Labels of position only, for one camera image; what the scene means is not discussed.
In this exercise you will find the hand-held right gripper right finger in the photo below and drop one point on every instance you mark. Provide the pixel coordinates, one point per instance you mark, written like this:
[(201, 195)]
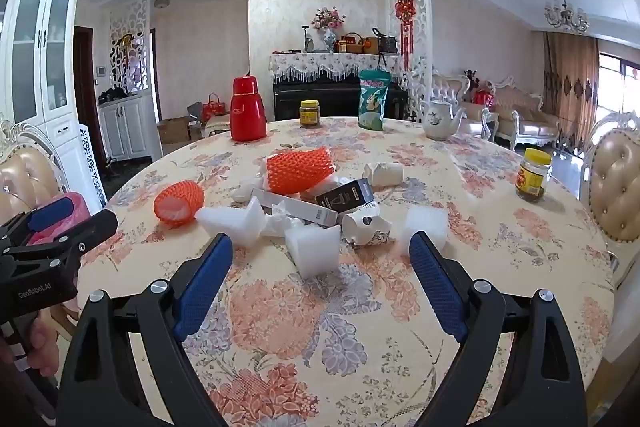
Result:
[(440, 292)]

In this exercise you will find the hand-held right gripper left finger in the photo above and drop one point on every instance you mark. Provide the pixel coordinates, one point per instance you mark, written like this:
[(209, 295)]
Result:
[(205, 287)]

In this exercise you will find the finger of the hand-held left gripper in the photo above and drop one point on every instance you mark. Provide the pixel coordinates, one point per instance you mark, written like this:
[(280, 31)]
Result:
[(92, 227), (50, 212)]

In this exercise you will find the white tissue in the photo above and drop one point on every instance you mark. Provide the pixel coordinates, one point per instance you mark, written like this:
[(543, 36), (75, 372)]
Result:
[(250, 187), (232, 222)]

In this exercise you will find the small orange foam net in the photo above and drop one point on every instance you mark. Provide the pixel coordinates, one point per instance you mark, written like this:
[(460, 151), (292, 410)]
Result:
[(177, 204)]

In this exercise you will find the long white carton box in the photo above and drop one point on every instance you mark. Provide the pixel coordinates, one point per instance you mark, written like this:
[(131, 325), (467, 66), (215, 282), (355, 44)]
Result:
[(295, 208)]

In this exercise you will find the black carton box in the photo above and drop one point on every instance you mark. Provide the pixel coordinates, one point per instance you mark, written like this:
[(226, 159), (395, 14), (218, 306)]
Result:
[(345, 197)]

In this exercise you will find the large orange foam net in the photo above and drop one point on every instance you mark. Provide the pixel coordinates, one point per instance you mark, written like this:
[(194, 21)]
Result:
[(299, 172)]

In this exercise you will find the person's left hand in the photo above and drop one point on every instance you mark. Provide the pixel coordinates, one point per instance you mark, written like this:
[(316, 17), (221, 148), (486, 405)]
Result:
[(44, 342)]

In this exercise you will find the beige ornate padded chair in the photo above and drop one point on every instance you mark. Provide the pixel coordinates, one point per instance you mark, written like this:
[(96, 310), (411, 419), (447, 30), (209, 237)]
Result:
[(617, 187), (25, 177)]

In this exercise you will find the white patterned tower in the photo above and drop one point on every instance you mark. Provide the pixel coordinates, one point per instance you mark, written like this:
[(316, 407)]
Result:
[(89, 157)]

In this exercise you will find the crumpled paper cup dark print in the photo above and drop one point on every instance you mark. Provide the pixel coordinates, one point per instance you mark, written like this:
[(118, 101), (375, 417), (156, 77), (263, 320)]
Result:
[(365, 227)]

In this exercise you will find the white low cabinet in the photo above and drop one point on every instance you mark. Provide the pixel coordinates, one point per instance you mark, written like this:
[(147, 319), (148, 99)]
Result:
[(127, 127)]

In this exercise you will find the cardboard box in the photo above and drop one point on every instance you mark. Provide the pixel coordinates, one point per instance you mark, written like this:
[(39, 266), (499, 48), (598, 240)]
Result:
[(172, 129)]

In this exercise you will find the dark wooden door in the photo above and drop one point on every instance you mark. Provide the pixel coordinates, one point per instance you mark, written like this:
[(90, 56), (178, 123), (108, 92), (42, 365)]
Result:
[(87, 87)]

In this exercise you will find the black bags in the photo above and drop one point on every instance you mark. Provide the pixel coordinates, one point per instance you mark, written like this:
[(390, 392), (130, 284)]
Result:
[(112, 95)]

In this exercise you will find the grey bag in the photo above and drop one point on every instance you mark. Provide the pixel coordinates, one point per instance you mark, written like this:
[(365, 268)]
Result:
[(195, 112)]

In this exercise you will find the white glass-door cabinet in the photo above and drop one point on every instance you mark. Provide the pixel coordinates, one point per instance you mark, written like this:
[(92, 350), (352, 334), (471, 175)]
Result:
[(40, 57)]

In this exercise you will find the white dining chair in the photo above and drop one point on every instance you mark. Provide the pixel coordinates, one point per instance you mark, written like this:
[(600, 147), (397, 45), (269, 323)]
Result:
[(219, 124)]

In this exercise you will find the red handbag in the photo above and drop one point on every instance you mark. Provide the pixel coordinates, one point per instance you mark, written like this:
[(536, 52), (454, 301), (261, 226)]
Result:
[(215, 107)]

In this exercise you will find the white teapot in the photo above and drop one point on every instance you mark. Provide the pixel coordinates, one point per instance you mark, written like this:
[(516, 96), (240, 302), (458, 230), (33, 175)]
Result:
[(439, 119)]

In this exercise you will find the red thermos jug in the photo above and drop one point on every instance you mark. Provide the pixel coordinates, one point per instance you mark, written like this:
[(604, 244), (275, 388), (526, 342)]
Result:
[(248, 109)]

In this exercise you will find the white carved screen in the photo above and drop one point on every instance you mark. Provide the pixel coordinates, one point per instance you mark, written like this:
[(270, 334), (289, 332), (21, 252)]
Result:
[(422, 32), (130, 42)]

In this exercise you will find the cream ornate sofa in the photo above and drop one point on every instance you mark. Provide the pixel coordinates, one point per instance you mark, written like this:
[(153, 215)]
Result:
[(520, 112)]

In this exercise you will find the yellow-lid jar yellow label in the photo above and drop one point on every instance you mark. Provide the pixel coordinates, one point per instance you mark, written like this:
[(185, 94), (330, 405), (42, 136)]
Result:
[(310, 114)]

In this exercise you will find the cream ornate armchair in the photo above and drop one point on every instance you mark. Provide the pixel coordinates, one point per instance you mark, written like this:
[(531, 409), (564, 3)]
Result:
[(450, 89)]

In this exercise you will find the green snack bag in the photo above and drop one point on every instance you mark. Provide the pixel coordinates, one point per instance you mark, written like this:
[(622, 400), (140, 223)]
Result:
[(374, 99)]

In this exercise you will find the black piano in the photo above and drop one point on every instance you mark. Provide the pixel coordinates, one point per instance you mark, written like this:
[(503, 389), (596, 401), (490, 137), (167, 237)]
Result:
[(340, 99)]

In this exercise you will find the round ceiling lamp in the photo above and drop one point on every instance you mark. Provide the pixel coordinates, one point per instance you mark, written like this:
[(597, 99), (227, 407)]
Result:
[(161, 2)]

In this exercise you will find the brown curtains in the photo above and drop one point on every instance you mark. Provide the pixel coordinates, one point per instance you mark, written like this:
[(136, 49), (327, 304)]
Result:
[(570, 82)]

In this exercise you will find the floral fringed piano cloth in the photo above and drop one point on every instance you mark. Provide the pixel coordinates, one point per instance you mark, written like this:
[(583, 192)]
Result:
[(330, 64)]

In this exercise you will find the black handbag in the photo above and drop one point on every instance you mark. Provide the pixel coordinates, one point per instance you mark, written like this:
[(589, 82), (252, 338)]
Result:
[(386, 43)]

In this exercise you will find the woven basket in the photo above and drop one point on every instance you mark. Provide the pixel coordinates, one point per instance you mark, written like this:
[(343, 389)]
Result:
[(350, 44)]

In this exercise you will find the window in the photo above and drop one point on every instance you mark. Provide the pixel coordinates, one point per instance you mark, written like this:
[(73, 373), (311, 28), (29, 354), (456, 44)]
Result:
[(620, 87)]

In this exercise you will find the red knot ornament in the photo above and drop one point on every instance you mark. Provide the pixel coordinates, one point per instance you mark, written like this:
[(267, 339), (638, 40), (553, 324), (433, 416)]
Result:
[(406, 14)]

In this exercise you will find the pink flowers in vase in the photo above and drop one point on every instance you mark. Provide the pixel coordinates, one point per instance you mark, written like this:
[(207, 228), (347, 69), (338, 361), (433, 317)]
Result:
[(328, 27)]

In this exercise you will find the chandelier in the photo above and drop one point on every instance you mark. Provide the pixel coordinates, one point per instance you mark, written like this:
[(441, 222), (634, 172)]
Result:
[(565, 14)]

